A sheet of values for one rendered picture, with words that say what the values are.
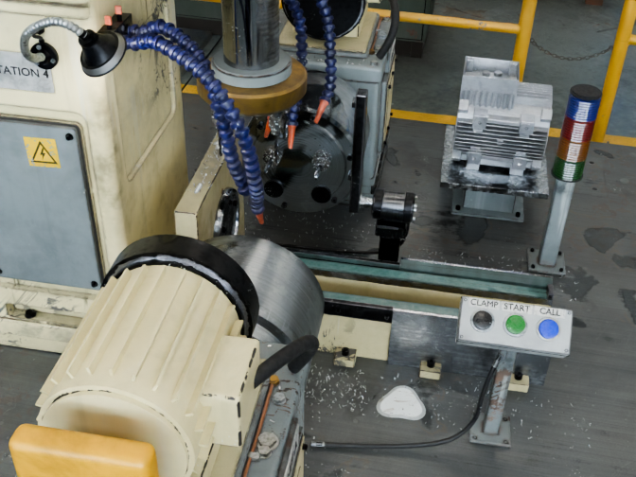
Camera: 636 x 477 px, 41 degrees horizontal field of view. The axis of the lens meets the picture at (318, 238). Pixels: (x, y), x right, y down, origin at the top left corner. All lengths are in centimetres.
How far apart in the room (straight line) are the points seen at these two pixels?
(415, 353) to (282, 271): 42
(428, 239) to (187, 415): 118
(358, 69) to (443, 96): 253
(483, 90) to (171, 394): 123
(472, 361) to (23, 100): 89
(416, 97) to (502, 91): 245
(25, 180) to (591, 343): 109
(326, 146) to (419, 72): 293
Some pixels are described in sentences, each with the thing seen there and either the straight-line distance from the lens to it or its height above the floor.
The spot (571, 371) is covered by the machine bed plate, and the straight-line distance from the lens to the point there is 168.
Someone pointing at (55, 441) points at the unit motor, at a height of 135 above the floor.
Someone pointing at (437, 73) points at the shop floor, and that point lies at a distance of 459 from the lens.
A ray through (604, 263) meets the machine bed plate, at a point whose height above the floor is 80.
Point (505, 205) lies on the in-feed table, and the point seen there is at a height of 83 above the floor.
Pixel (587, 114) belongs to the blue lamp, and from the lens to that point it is 170.
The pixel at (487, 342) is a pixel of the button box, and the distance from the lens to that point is 133.
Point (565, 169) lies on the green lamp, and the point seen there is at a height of 106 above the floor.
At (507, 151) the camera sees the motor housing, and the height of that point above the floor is 99.
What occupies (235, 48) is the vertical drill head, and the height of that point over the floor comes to 139.
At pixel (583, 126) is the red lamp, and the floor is 116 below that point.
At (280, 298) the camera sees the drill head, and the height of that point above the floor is 114.
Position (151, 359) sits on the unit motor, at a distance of 84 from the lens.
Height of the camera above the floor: 193
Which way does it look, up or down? 36 degrees down
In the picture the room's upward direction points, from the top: 2 degrees clockwise
